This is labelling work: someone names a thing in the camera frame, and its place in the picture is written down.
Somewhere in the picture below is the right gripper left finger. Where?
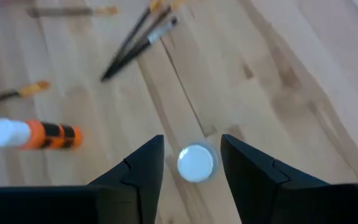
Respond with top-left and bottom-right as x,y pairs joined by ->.
0,135 -> 165,224

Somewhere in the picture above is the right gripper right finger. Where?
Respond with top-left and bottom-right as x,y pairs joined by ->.
221,134 -> 358,224

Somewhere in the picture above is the light blue paint bottle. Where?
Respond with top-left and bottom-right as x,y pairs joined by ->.
177,142 -> 219,184

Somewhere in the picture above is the wide black paintbrush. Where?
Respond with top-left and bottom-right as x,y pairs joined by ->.
0,80 -> 51,107

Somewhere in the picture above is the thin black paintbrush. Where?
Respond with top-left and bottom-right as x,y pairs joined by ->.
26,5 -> 118,19

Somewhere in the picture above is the orange paint bottle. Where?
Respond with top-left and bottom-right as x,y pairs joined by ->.
0,117 -> 83,151

